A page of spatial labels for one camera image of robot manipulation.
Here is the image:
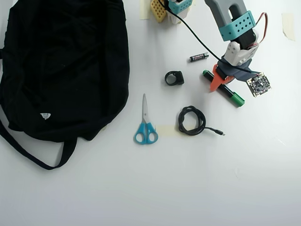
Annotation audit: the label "black fabric bag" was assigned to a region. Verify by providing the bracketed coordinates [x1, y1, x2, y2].
[0, 0, 131, 170]

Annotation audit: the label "black coiled USB cable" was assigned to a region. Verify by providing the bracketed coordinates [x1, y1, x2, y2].
[177, 105, 226, 137]

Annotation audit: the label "yellow perforated robot base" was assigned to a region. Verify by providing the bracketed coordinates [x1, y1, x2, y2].
[150, 0, 168, 24]

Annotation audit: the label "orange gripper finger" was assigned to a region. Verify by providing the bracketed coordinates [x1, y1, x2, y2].
[208, 63, 236, 92]

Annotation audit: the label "blue handled scissors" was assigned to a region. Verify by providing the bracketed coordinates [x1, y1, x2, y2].
[134, 93, 158, 145]

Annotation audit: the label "black AAA battery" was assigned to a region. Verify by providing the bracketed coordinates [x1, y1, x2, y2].
[188, 52, 210, 64]

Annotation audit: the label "bare camera circuit board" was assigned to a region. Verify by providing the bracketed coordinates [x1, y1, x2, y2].
[246, 73, 272, 97]

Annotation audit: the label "white and navy gripper body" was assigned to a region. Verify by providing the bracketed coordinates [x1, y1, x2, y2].
[217, 41, 261, 82]

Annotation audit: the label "black plastic ring clamp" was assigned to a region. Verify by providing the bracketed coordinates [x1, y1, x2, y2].
[161, 70, 185, 87]

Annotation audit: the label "green and black marker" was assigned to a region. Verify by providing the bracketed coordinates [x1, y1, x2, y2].
[201, 69, 246, 108]

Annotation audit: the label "red servo wires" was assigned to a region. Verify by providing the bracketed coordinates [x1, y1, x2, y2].
[255, 13, 269, 45]

